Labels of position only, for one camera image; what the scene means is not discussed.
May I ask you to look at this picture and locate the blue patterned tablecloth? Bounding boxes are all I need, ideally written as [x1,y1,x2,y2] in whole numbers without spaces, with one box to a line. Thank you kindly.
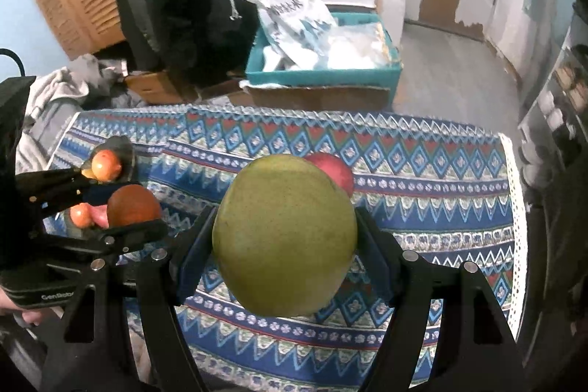
[43,105,529,388]

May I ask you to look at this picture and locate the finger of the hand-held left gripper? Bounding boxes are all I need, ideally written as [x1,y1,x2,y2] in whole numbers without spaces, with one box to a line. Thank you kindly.
[46,220,169,259]
[16,168,91,215]

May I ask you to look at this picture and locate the teal plastic crate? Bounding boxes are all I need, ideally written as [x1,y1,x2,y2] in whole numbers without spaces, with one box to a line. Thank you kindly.
[245,12,404,108]

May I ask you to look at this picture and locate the small orange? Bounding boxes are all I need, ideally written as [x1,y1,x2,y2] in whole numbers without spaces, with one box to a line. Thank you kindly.
[70,205,95,230]

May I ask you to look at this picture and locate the grey crumpled garment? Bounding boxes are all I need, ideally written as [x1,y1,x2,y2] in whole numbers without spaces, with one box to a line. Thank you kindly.
[69,54,144,108]

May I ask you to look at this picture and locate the white plastic bags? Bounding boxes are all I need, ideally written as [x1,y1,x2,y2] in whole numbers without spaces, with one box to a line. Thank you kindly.
[328,25,391,69]

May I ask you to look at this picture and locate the black cable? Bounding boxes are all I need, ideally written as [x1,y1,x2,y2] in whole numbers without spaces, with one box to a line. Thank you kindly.
[0,48,25,77]

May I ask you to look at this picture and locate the shoe rack with shoes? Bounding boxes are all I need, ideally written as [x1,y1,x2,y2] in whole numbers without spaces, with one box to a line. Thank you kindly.
[521,45,588,186]

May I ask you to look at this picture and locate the white crumpled cloth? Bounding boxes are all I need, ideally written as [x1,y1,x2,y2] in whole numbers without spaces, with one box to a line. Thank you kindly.
[16,68,90,172]

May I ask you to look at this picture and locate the green pear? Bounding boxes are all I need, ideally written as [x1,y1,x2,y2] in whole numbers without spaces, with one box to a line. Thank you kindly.
[212,154,358,316]

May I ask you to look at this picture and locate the brown cardboard box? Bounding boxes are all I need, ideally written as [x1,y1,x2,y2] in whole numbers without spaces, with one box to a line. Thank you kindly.
[202,80,391,112]

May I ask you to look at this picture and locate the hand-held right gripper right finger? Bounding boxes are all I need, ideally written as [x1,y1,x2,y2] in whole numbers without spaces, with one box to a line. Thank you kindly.
[355,206,524,392]

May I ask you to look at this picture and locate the dark glass plate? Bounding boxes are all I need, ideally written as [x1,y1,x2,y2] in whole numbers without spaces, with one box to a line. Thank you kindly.
[83,136,137,182]

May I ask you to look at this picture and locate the white rice bag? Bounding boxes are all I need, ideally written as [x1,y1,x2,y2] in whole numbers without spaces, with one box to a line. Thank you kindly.
[211,0,338,69]

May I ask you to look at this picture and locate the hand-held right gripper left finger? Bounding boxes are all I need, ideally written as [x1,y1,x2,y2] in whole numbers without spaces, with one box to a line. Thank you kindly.
[39,206,219,392]

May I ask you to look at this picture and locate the person's left hand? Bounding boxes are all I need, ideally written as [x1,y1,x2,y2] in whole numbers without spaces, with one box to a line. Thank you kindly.
[0,285,44,325]

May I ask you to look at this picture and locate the large orange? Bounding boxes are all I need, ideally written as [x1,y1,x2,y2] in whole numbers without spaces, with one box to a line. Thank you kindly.
[107,184,162,227]
[91,150,122,182]

